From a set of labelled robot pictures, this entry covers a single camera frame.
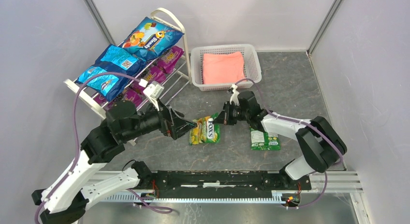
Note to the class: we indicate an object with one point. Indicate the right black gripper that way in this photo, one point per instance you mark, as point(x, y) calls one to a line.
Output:
point(227, 112)

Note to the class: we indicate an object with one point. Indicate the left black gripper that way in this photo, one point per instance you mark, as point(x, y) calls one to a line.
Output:
point(166, 123)

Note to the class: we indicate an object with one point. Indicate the green candy bag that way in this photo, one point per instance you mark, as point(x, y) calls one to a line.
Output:
point(264, 141)
point(206, 131)

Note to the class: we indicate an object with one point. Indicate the purple candy bag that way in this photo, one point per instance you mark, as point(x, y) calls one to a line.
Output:
point(154, 74)
point(127, 94)
point(168, 61)

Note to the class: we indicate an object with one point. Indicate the blue candy bag with fruits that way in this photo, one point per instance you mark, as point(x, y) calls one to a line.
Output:
point(150, 39)

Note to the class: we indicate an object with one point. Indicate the blue candy bag back side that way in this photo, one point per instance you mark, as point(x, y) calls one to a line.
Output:
point(111, 61)

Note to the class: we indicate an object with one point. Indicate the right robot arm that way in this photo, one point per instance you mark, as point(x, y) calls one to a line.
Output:
point(321, 146)

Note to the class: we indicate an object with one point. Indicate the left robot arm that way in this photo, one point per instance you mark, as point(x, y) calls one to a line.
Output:
point(67, 200)

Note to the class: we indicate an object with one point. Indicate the cream metal shelf rack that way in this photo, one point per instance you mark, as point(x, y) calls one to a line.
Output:
point(178, 79)

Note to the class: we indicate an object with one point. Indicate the pink folded cloth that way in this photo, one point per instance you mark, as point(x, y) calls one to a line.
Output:
point(223, 68)

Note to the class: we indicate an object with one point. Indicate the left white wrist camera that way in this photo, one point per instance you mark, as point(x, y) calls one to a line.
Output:
point(152, 91)

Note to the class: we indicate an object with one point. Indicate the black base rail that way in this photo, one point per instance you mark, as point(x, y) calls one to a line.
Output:
point(220, 184)

